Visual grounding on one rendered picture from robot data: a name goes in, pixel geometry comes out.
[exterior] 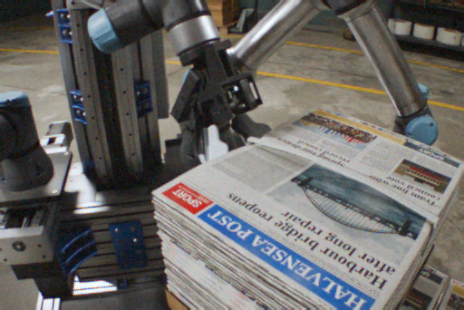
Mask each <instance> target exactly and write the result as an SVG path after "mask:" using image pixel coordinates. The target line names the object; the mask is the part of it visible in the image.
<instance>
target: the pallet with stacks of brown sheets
mask: <svg viewBox="0 0 464 310"><path fill-rule="evenodd" d="M240 1H241V0H206V2H207V4H208V8H209V9H210V12H211V14H212V18H213V21H214V22H215V25H216V27H219V34H226V35H228V34H230V28H232V27H237V22H238V21H239V18H240V16H241V9H240Z"/></svg>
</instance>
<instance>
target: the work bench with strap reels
mask: <svg viewBox="0 0 464 310"><path fill-rule="evenodd" d="M393 1H402V2H407V3H411V4H418V5H424V0H393ZM387 3H388V4H387V12H386V18H385V22H386V24H387V25H388V26H389V28H390V30H391V33H392V34H393V36H394V38H395V39H399V40H403V41H409V42H414V43H418V44H426V45H435V46H437V47H444V48H446V49H452V50H456V51H462V52H464V33H463V34H462V33H461V32H457V31H454V30H451V29H446V28H439V27H438V31H437V33H438V34H437V37H436V36H433V32H434V27H432V26H429V25H428V24H415V25H414V31H413V32H411V22H407V21H402V20H400V19H391V18H390V19H389V17H390V10H391V8H390V6H391V0H388V1H387ZM425 5H426V6H433V7H439V8H443V9H447V10H453V11H459V12H461V13H464V0H460V3H458V2H453V3H445V2H443V1H441V0H425ZM461 36H462V37H461Z"/></svg>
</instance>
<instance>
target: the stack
mask: <svg viewBox="0 0 464 310"><path fill-rule="evenodd" d="M447 278H448V276H446V275H445V274H442V273H441V272H439V271H438V270H437V269H436V270H435V269H434V268H432V267H429V266H427V265H425V267H424V268H423V270H422V272H421V274H420V276H419V277H418V279H417V281H416V283H415V284H414V286H413V289H412V290H411V291H410V293H409V294H408V296H407V297H406V299H405V301H404V302H403V304H402V305H401V308H400V310H434V308H435V306H436V305H437V303H438V301H439V297H440V294H441V292H442V290H443V288H444V286H445V284H446V281H447ZM436 310H464V284H463V283H460V282H459V281H456V280H455V279H454V280H453V279H451V281H450V283H449V284H448V287H447V289H446V292H445V294H444V295H443V296H442V298H441V300H440V302H439V304H438V306H437V308H436Z"/></svg>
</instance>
